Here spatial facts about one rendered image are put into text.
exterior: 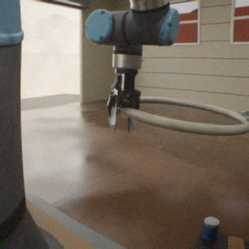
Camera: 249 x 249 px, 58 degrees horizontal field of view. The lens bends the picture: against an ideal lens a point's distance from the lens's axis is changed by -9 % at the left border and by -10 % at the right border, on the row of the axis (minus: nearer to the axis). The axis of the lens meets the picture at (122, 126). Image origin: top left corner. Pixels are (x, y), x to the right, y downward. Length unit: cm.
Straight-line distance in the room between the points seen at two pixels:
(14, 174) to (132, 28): 48
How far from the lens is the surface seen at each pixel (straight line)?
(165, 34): 56
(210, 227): 167
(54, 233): 32
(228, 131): 70
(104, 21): 62
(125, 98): 75
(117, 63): 74
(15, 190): 18
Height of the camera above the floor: 108
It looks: 13 degrees down
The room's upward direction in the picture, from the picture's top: straight up
